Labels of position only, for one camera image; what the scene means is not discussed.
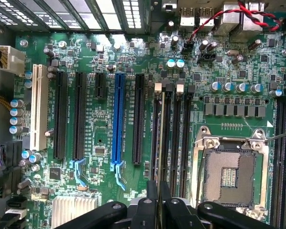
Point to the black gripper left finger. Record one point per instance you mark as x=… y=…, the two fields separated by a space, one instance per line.
x=143 y=214

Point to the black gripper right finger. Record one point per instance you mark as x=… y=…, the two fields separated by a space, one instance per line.
x=178 y=214

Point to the short black expansion slot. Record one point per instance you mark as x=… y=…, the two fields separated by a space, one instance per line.
x=100 y=86

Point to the white power connector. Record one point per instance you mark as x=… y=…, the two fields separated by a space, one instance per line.
x=13 y=60

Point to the silver USB port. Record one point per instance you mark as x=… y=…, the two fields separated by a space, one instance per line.
x=187 y=16
x=206 y=16

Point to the black-tabbed black RAM slot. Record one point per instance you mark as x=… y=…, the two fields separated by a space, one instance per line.
x=187 y=143
x=167 y=133

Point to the white-tabbed black RAM slot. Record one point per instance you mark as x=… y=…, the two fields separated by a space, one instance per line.
x=177 y=143
x=155 y=133

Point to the green motherboard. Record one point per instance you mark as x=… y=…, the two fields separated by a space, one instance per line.
x=105 y=133

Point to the silver CPU socket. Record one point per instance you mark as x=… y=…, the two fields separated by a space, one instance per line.
x=228 y=176

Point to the black SATA connector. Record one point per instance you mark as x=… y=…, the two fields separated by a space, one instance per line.
x=16 y=202

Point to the blue expansion slot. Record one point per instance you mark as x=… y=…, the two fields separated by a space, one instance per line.
x=118 y=119

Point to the long black expansion slot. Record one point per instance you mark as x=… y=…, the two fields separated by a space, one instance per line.
x=60 y=114
x=79 y=114
x=138 y=119

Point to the large metal rear port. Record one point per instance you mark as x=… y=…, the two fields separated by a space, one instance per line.
x=252 y=26
x=227 y=19

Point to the silver finned heatsink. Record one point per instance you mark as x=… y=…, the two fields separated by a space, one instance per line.
x=74 y=211

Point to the thin metal locking lever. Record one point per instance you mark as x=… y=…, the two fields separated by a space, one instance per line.
x=281 y=136

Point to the white PCI expansion slot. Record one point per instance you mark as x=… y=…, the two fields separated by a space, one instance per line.
x=39 y=107

